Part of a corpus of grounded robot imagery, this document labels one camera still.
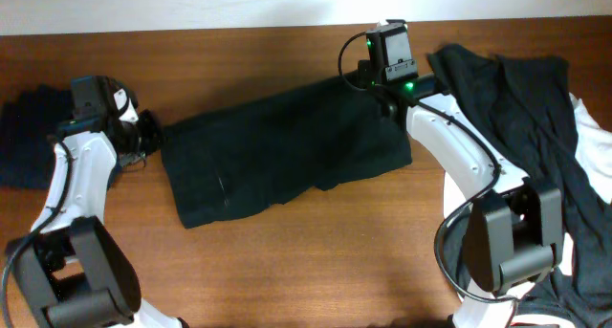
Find white garment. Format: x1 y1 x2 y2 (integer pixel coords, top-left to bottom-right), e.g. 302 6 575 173
442 93 612 328

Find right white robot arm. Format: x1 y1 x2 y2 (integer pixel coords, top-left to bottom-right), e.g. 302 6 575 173
358 60 563 327

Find folded navy blue garment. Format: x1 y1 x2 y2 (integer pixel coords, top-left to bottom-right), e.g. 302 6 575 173
1 85 74 189

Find black shorts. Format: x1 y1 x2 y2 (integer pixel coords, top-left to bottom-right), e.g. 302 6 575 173
162 77 412 229

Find dark grey garment pile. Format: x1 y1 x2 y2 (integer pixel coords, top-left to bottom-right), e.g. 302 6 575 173
427 44 611 327

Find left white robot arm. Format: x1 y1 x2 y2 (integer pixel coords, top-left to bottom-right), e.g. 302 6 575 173
1 77 186 327

